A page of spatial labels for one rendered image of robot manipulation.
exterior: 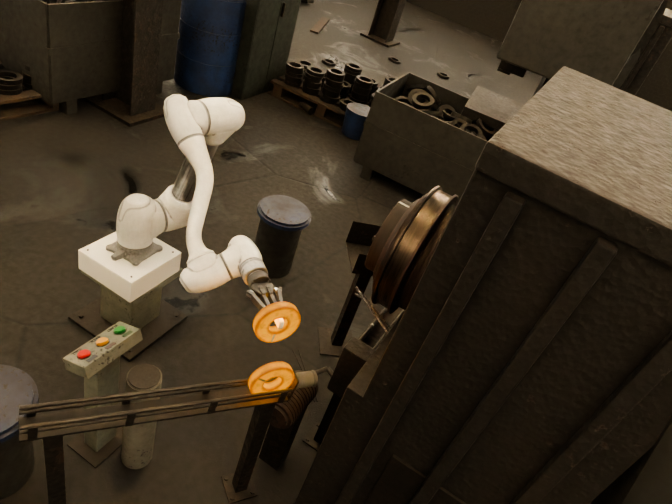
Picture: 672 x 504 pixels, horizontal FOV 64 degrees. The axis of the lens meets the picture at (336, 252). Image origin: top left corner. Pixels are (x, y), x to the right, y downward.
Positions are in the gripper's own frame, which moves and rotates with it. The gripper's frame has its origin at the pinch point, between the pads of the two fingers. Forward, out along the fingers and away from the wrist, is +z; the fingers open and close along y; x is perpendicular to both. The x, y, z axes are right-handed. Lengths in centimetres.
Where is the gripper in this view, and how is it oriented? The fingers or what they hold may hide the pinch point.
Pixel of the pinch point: (277, 318)
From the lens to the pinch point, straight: 173.0
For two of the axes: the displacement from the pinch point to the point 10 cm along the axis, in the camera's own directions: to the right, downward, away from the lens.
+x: 2.5, -8.0, -5.5
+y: -8.7, 0.6, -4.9
